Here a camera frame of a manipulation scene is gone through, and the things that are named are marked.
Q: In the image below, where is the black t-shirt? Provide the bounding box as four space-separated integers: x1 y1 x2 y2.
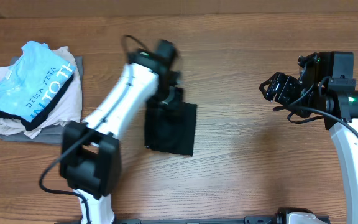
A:
144 96 198 156

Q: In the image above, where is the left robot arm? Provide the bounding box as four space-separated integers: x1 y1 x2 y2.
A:
58 40 181 223

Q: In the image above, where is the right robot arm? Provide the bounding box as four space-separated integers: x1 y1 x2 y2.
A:
259 51 358 223

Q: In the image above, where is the light blue folded shirt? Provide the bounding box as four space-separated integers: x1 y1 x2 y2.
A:
0 41 76 122

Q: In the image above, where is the beige folded shirt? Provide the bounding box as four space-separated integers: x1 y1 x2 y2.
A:
0 46 83 139

